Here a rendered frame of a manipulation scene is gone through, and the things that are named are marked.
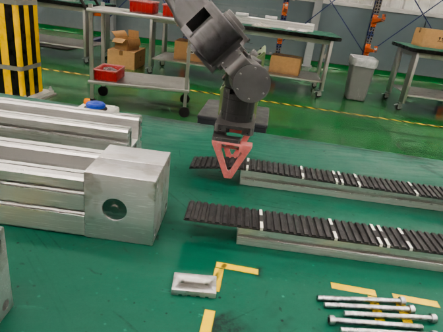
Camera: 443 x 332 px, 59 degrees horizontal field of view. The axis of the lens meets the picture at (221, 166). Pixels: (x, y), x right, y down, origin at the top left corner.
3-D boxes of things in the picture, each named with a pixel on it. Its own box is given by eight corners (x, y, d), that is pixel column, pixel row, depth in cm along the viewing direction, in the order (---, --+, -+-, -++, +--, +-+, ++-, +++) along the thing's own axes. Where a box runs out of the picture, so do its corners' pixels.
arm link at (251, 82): (227, 8, 64) (188, 45, 65) (236, 10, 53) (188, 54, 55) (272, 64, 68) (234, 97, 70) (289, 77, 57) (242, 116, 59)
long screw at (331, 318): (328, 326, 42) (331, 319, 42) (325, 319, 43) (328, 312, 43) (422, 334, 43) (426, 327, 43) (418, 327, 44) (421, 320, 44)
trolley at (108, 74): (189, 103, 419) (198, 0, 379) (188, 118, 369) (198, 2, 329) (89, 93, 407) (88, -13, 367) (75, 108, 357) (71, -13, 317)
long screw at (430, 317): (432, 318, 45) (434, 311, 45) (436, 325, 44) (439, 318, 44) (341, 313, 44) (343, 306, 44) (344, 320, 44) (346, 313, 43)
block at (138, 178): (169, 201, 63) (173, 146, 59) (152, 246, 52) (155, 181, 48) (114, 193, 63) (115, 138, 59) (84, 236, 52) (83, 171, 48)
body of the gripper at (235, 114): (213, 134, 65) (218, 89, 63) (219, 118, 75) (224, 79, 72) (252, 139, 65) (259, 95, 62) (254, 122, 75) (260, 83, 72)
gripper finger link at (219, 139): (206, 180, 68) (212, 128, 64) (211, 165, 74) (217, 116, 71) (246, 186, 67) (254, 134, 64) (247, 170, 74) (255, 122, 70)
